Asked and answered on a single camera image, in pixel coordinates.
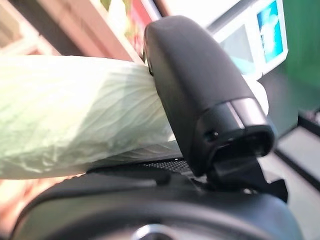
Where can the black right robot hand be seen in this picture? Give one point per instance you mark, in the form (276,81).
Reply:
(195,87)

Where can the napa cabbage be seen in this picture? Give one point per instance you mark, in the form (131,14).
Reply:
(75,112)

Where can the white desk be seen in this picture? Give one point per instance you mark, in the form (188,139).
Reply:
(250,17)

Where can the open grey laptop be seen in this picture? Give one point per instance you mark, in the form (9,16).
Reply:
(270,32)

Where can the wooden display shelf frame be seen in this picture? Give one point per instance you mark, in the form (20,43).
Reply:
(75,25)

